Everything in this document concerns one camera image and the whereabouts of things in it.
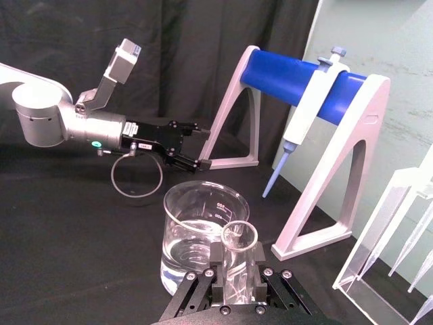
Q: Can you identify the thin dark looped cable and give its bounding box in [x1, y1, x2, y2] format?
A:
[97, 142, 164, 200]

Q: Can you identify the glass beaker with water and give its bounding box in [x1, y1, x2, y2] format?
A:
[159, 179, 251, 296]

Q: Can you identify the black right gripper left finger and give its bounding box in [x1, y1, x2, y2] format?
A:
[158, 241, 226, 322]

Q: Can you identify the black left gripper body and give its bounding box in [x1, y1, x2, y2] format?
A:
[120, 118, 186, 168]

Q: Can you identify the black table cloth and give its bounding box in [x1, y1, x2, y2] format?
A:
[0, 111, 433, 325]

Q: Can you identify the grey stand with blue roller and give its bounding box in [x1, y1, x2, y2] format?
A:
[198, 45, 392, 262]

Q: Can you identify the clear acrylic tip rack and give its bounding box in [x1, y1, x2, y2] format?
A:
[332, 143, 433, 325]

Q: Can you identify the white pipette with blue tip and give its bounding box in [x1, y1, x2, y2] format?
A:
[261, 46, 350, 199]

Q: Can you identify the black curtain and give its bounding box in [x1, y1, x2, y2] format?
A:
[0, 0, 321, 167]

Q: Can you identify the clear plastic pipette tip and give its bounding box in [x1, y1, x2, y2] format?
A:
[388, 202, 433, 277]
[407, 248, 433, 294]
[409, 295, 433, 325]

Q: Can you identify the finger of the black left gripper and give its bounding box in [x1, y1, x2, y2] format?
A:
[168, 119, 212, 141]
[164, 151, 213, 176]

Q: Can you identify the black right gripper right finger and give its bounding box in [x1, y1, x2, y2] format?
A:
[252, 241, 321, 315]

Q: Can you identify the clear glass test tube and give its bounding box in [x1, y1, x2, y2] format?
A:
[221, 220, 259, 305]

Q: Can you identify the pale green board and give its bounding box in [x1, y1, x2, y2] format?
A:
[270, 0, 433, 301]

